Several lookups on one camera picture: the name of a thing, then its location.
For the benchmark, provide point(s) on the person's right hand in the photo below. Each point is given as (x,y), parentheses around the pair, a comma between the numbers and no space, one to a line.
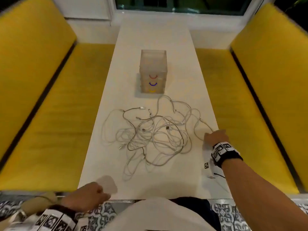
(216,138)

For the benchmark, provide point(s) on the person's left hand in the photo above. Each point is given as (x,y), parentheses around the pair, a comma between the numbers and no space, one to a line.
(83,198)

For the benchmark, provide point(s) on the clear plastic drawer organizer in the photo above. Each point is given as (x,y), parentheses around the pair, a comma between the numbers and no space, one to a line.
(153,69)

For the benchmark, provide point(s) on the person's right forearm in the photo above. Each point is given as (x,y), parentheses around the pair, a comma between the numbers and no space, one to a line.
(260,199)

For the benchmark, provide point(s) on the person's black trousers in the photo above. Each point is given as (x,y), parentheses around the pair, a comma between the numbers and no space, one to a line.
(202,209)

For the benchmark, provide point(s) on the person's white shirt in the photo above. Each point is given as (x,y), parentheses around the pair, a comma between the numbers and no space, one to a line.
(154,216)

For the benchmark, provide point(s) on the black wristband with marker tags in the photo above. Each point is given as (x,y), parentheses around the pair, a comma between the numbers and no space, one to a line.
(55,221)
(226,152)

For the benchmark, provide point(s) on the yellow bench seat cushion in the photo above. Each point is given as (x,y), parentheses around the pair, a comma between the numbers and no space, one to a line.
(60,132)
(235,113)

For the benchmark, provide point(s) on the right yellow bench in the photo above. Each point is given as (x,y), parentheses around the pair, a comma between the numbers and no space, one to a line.
(276,81)

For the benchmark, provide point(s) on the dark glass window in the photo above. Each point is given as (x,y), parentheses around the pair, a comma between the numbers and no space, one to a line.
(183,4)

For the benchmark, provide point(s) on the yellow bench backrest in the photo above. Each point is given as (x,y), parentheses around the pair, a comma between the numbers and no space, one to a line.
(29,69)

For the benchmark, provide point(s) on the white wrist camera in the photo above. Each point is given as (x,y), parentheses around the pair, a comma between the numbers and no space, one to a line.
(208,163)

